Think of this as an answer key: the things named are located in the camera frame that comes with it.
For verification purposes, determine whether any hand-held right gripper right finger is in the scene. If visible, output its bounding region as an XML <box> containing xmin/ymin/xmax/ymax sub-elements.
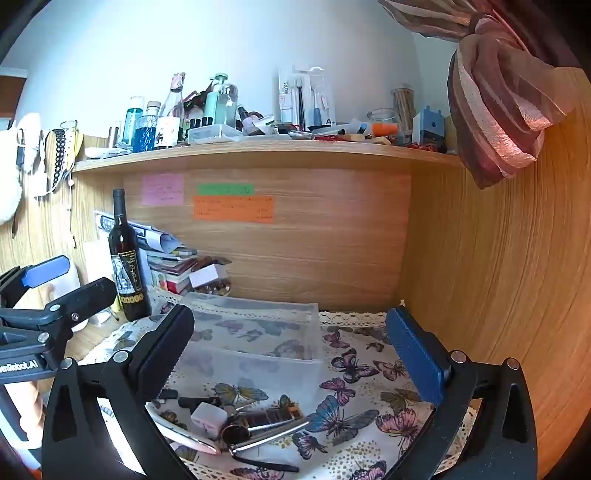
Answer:
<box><xmin>383</xmin><ymin>306</ymin><xmax>539</xmax><ymax>480</ymax></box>

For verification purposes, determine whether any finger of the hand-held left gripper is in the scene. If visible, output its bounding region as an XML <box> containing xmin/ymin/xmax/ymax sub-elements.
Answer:
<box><xmin>0</xmin><ymin>277</ymin><xmax>117</xmax><ymax>369</ymax></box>
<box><xmin>0</xmin><ymin>255</ymin><xmax>71</xmax><ymax>308</ymax></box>

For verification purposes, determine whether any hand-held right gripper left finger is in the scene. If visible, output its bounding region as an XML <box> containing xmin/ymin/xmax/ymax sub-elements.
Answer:
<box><xmin>41</xmin><ymin>305</ymin><xmax>199</xmax><ymax>480</ymax></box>

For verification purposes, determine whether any black plastic fitting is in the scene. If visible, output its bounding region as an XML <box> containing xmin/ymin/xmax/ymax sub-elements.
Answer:
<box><xmin>178</xmin><ymin>396</ymin><xmax>223</xmax><ymax>409</ymax></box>

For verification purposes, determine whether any white thermometer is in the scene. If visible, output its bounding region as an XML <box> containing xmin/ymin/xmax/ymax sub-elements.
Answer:
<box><xmin>147</xmin><ymin>401</ymin><xmax>219</xmax><ymax>456</ymax></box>

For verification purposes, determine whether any white cube charger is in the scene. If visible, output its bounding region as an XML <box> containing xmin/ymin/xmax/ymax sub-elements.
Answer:
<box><xmin>190</xmin><ymin>402</ymin><xmax>228</xmax><ymax>439</ymax></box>

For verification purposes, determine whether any clear plastic box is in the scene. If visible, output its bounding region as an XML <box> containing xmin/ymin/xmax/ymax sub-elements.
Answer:
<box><xmin>172</xmin><ymin>292</ymin><xmax>325</xmax><ymax>403</ymax></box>

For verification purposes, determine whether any dark brown shiny tube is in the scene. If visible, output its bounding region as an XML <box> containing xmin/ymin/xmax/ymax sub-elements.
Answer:
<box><xmin>231</xmin><ymin>405</ymin><xmax>302</xmax><ymax>431</ymax></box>

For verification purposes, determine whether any black cord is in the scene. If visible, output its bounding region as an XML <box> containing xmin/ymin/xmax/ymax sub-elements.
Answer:
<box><xmin>230</xmin><ymin>453</ymin><xmax>301</xmax><ymax>473</ymax></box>

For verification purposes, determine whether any person's left forearm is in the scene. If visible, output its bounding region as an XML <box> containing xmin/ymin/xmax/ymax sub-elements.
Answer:
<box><xmin>18</xmin><ymin>382</ymin><xmax>44</xmax><ymax>462</ymax></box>

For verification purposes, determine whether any white calendar card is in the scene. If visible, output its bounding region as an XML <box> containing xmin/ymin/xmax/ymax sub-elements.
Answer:
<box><xmin>83</xmin><ymin>239</ymin><xmax>112</xmax><ymax>296</ymax></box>

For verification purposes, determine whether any dark wine bottle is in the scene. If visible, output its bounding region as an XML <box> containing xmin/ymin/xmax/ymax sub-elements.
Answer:
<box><xmin>109</xmin><ymin>188</ymin><xmax>153</xmax><ymax>322</ymax></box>

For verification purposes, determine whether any bowl of brown beads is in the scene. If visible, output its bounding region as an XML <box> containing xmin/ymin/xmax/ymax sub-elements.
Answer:
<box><xmin>194</xmin><ymin>278</ymin><xmax>232</xmax><ymax>297</ymax></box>

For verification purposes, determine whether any butterfly print tablecloth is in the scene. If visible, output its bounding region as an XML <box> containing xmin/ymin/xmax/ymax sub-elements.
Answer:
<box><xmin>78</xmin><ymin>291</ymin><xmax>476</xmax><ymax>480</ymax></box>

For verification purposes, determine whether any white paper card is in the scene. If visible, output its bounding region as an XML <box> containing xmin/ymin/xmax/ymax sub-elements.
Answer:
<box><xmin>189</xmin><ymin>264</ymin><xmax>221</xmax><ymax>288</ymax></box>

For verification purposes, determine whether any stack of books and magazines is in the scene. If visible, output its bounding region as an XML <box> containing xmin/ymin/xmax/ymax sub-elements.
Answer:
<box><xmin>95</xmin><ymin>210</ymin><xmax>232</xmax><ymax>296</ymax></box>

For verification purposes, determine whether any white fluffy cloth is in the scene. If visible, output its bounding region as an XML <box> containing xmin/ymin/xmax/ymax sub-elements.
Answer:
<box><xmin>0</xmin><ymin>113</ymin><xmax>43</xmax><ymax>225</ymax></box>

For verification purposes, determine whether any pink sticky note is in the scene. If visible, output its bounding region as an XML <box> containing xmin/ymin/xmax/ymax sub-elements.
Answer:
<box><xmin>141</xmin><ymin>174</ymin><xmax>184</xmax><ymax>206</ymax></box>

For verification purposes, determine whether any white flat case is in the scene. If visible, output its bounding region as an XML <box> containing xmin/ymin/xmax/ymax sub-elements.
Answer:
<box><xmin>84</xmin><ymin>145</ymin><xmax>133</xmax><ymax>160</ymax></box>

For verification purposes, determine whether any orange sticky note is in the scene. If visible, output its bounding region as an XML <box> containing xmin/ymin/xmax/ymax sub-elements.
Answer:
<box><xmin>193</xmin><ymin>195</ymin><xmax>276</xmax><ymax>225</ymax></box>

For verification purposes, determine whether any blue diamond-pattern glass bottle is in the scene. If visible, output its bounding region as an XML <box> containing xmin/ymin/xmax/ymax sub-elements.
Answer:
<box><xmin>133</xmin><ymin>102</ymin><xmax>162</xmax><ymax>153</ymax></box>

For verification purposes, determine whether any green sticky note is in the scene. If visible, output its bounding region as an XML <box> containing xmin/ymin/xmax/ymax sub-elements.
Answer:
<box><xmin>198</xmin><ymin>184</ymin><xmax>256</xmax><ymax>195</ymax></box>

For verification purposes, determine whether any teal tall bottle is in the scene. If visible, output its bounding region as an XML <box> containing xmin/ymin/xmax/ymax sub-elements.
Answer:
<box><xmin>124</xmin><ymin>96</ymin><xmax>145</xmax><ymax>144</ymax></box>

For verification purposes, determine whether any clear labelled glass bottle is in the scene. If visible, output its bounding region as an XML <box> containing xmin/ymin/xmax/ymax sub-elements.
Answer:
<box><xmin>157</xmin><ymin>72</ymin><xmax>187</xmax><ymax>149</ymax></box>

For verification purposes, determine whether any clear plastic lidded case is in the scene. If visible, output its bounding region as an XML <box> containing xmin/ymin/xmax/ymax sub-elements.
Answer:
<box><xmin>187</xmin><ymin>123</ymin><xmax>243</xmax><ymax>144</ymax></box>

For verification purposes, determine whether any blue grey pencil sharpener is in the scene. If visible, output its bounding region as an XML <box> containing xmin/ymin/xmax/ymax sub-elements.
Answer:
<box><xmin>412</xmin><ymin>106</ymin><xmax>447</xmax><ymax>149</ymax></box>

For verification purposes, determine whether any wooden shelf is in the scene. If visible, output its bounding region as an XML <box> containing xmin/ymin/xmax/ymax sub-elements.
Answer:
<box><xmin>71</xmin><ymin>137</ymin><xmax>463</xmax><ymax>174</ymax></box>

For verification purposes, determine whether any green pump bottle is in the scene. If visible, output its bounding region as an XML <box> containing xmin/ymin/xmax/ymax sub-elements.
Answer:
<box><xmin>203</xmin><ymin>74</ymin><xmax>230</xmax><ymax>127</ymax></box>

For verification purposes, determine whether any pile of pens and stationery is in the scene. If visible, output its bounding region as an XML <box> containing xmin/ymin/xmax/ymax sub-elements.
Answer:
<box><xmin>242</xmin><ymin>116</ymin><xmax>416</xmax><ymax>147</ymax></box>

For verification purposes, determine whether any glass jar of sticks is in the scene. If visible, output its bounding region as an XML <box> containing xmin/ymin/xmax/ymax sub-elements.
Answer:
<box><xmin>392</xmin><ymin>83</ymin><xmax>417</xmax><ymax>134</ymax></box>

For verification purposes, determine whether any brown striped curtain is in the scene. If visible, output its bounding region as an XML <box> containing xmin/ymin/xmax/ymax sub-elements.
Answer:
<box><xmin>379</xmin><ymin>0</ymin><xmax>591</xmax><ymax>190</ymax></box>

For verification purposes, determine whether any toothbrush blister pack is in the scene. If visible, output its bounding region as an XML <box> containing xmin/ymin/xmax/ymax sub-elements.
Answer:
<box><xmin>278</xmin><ymin>65</ymin><xmax>338</xmax><ymax>133</ymax></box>

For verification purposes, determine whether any white charging cable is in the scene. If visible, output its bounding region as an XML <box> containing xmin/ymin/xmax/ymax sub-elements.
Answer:
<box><xmin>65</xmin><ymin>170</ymin><xmax>77</xmax><ymax>251</ymax></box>

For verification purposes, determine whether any black beaded strap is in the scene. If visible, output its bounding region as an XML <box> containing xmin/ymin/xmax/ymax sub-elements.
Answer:
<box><xmin>48</xmin><ymin>129</ymin><xmax>68</xmax><ymax>193</ymax></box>

